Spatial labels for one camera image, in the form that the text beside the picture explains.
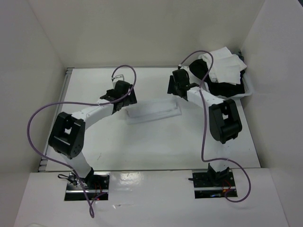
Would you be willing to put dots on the black skirt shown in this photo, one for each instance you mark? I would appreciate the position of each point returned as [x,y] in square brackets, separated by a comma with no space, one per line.
[199,69]

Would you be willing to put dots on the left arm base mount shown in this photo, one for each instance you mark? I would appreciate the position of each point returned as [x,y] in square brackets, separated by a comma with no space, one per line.
[97,190]

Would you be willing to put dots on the cream white skirt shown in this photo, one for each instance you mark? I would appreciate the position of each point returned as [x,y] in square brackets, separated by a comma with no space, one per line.
[227,67]

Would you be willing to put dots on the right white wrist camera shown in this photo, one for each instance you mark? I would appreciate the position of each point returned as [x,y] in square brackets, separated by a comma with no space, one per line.
[183,67]

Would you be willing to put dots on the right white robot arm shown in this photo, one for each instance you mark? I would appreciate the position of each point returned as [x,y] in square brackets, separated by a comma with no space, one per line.
[221,117]

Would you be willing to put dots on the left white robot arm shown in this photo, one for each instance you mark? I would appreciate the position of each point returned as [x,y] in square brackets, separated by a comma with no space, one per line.
[68,132]

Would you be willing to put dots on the light white skirt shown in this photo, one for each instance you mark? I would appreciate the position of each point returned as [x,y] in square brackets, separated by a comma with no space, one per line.
[152,110]

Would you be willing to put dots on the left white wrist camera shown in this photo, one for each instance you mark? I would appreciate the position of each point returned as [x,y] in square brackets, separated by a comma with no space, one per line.
[116,78]

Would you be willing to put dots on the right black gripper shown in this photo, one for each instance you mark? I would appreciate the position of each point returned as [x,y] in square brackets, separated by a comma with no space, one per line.
[171,88]

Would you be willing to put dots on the white plastic laundry basket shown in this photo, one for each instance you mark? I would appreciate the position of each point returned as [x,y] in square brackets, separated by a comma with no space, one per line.
[248,90]

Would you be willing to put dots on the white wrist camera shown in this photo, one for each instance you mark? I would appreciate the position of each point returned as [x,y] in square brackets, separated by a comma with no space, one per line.
[116,78]
[183,67]

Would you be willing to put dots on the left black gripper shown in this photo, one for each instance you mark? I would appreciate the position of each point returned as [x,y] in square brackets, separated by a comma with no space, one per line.
[131,99]

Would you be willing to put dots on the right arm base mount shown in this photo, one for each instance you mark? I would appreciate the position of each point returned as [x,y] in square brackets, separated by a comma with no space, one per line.
[211,184]

